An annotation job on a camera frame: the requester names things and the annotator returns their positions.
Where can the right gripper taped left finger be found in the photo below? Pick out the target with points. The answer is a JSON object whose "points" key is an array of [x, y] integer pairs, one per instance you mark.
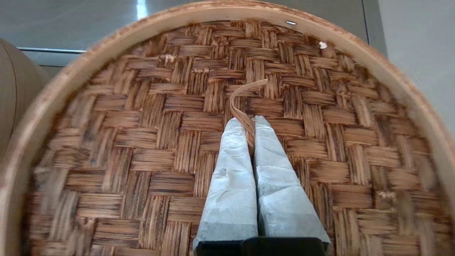
{"points": [[231, 185]]}

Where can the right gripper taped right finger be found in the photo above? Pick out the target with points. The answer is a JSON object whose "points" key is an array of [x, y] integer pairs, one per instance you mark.
{"points": [[280, 192]]}

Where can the dark woven bamboo steamer lid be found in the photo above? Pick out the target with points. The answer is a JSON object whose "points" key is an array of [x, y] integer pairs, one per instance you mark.
{"points": [[320, 142]]}

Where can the large bamboo steamer stack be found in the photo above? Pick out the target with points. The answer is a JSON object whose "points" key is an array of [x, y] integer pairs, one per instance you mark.
{"points": [[17, 92]]}

